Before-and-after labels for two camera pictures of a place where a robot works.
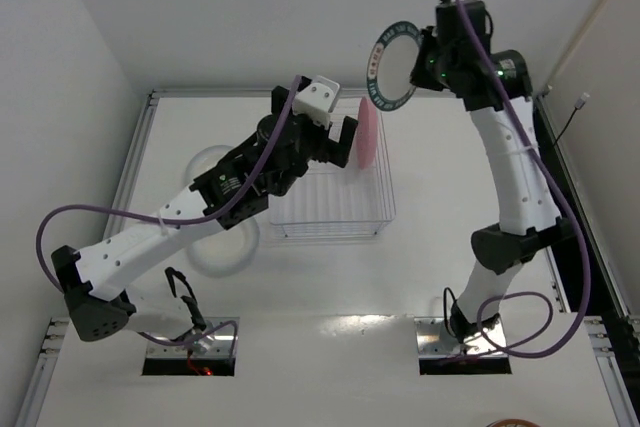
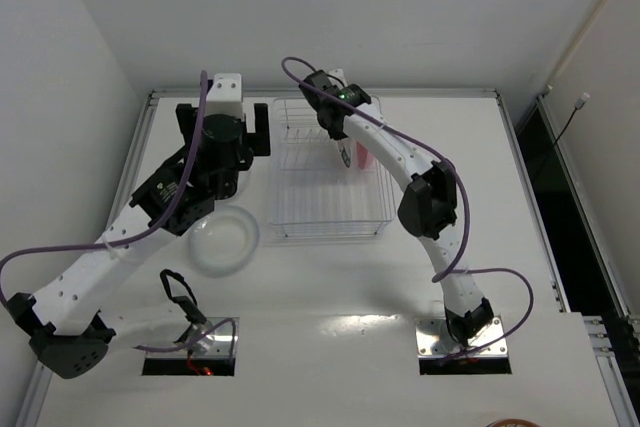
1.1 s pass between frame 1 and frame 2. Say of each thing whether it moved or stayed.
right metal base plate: stayed
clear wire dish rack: stayed
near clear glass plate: stayed
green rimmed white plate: moved
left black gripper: moved
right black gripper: moved
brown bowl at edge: stayed
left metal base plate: stayed
